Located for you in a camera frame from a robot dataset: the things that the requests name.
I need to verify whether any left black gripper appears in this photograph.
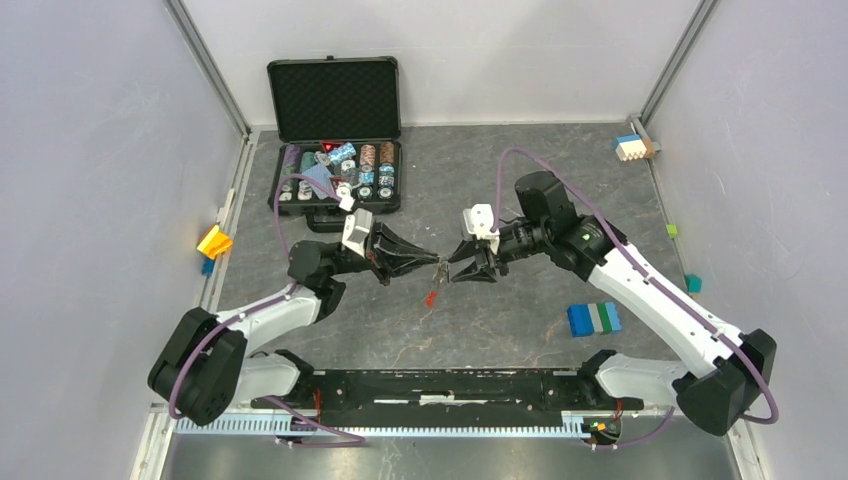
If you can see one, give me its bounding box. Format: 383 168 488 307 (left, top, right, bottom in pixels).
330 216 439 285

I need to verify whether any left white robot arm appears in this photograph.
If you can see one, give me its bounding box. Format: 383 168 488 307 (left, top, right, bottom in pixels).
147 222 439 426

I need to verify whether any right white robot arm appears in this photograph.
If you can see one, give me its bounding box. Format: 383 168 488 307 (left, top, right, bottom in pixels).
450 171 777 436

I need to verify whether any blue green white brick block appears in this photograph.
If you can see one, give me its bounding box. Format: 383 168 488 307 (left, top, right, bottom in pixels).
566 302 622 338

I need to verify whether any black poker chip case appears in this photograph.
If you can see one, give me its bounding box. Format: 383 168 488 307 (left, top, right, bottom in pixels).
266 56 405 233

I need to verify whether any yellow orange toy block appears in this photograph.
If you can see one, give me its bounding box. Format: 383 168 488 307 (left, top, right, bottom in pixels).
196 224 233 260

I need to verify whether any white blue brown brick block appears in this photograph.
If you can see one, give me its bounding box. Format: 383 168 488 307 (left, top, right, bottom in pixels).
614 134 662 162

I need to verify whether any small teal cube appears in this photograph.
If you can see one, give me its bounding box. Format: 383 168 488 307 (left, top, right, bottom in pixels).
684 273 703 294

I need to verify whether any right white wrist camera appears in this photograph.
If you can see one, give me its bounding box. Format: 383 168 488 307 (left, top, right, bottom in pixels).
462 204 500 254

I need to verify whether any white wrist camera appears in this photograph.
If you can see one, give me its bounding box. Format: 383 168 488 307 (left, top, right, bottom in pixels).
462 204 500 254
339 196 374 258

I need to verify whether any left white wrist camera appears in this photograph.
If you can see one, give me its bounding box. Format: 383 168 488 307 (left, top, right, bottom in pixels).
339 196 374 258

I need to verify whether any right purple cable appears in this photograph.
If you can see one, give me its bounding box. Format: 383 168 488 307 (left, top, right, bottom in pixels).
493 146 780 425

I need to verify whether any purple cable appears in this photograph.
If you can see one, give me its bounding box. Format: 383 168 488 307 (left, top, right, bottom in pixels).
166 174 356 421
493 146 780 425

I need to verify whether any white slotted cable duct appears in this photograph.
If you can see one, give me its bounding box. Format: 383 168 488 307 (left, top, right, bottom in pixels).
174 412 590 439

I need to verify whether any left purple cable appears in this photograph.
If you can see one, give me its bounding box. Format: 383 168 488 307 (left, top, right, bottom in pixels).
166 174 356 421

